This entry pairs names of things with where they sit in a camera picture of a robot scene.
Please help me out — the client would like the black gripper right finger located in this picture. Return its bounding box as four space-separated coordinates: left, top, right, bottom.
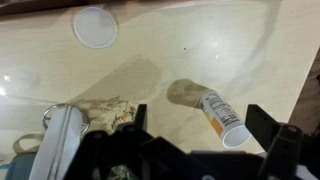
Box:
245 104 320 180

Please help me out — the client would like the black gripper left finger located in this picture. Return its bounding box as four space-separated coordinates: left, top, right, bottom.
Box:
63 103 201 180

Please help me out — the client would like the white plastic lid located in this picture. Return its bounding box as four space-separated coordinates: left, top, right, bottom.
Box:
72 6 118 50

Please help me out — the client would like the dried plant sprig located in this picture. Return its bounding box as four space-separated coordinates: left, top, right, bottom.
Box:
78 95 138 132

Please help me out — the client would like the metal paper towel holder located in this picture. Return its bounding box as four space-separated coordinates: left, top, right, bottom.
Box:
41 103 91 135

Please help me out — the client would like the white paper towel roll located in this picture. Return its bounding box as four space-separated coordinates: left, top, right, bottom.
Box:
28 105 84 180

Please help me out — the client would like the teal watering can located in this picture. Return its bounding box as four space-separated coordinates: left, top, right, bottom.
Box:
0 152 38 180

